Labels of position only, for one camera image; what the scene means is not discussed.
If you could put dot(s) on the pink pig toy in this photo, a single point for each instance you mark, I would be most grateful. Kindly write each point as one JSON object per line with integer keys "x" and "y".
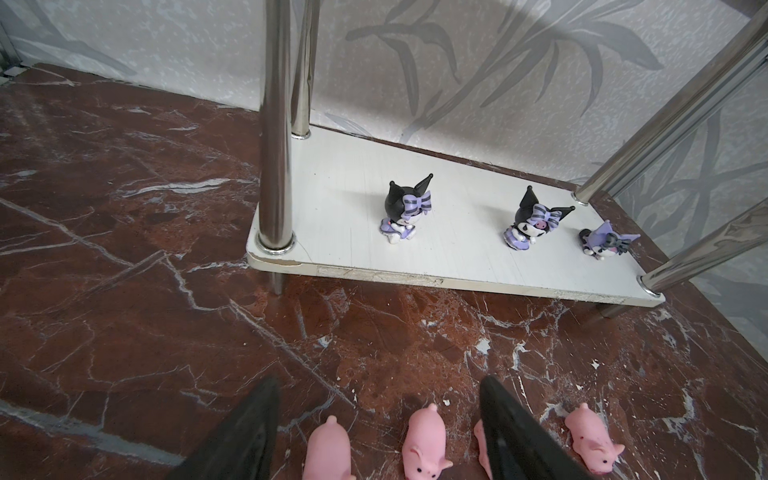
{"x": 591, "y": 440}
{"x": 424, "y": 448}
{"x": 483, "y": 458}
{"x": 328, "y": 453}

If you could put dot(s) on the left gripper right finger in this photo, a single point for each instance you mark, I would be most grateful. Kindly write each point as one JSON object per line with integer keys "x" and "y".
{"x": 517, "y": 446}

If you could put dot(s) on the white two-tier shelf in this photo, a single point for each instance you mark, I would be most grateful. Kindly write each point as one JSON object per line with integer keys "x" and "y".
{"x": 489, "y": 97}

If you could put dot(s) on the black purple figurine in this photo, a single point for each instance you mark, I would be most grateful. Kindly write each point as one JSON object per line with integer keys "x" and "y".
{"x": 533, "y": 220}
{"x": 404, "y": 206}

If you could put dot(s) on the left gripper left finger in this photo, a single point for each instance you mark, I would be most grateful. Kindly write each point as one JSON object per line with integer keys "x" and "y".
{"x": 243, "y": 444}

